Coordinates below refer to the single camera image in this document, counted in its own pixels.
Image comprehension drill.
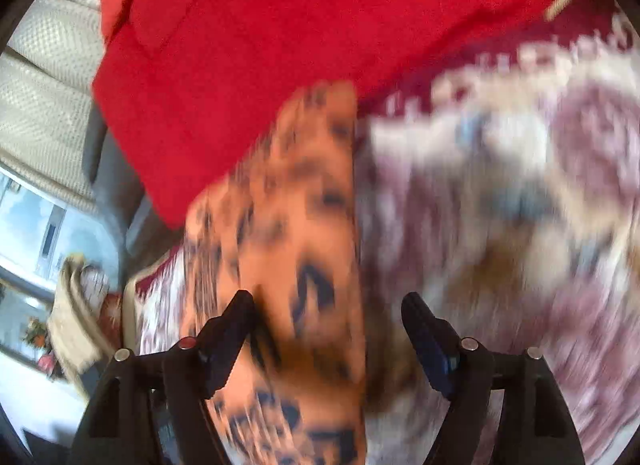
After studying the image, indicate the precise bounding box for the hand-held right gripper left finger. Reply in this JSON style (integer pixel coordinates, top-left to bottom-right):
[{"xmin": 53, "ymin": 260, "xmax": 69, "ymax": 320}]
[{"xmin": 67, "ymin": 289, "xmax": 257, "ymax": 465}]

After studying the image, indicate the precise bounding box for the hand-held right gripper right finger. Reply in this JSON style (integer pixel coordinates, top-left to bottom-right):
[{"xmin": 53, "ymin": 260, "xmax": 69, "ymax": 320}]
[{"xmin": 401, "ymin": 292, "xmax": 586, "ymax": 465}]

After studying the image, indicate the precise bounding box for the grey cushion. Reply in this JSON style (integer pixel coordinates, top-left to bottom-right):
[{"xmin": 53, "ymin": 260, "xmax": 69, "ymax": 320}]
[{"xmin": 82, "ymin": 107, "xmax": 181, "ymax": 296}]

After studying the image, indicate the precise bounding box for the beige quilted headboard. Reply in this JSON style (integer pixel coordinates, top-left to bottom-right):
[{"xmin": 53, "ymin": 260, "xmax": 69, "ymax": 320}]
[{"xmin": 0, "ymin": 0, "xmax": 113, "ymax": 213}]

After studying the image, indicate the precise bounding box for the glass window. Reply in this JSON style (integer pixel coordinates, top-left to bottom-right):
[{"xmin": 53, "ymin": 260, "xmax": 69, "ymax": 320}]
[{"xmin": 0, "ymin": 167, "xmax": 93, "ymax": 371}]

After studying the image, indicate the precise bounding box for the red cloth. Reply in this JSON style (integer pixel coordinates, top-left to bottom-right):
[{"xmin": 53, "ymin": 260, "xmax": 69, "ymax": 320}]
[{"xmin": 91, "ymin": 0, "xmax": 566, "ymax": 230}]

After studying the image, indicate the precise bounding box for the floral plush blanket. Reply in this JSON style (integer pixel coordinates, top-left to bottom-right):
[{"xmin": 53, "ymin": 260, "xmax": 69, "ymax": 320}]
[{"xmin": 122, "ymin": 0, "xmax": 640, "ymax": 465}]

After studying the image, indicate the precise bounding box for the orange floral print garment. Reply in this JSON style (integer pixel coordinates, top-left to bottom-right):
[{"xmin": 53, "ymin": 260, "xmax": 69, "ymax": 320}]
[{"xmin": 181, "ymin": 82, "xmax": 371, "ymax": 465}]

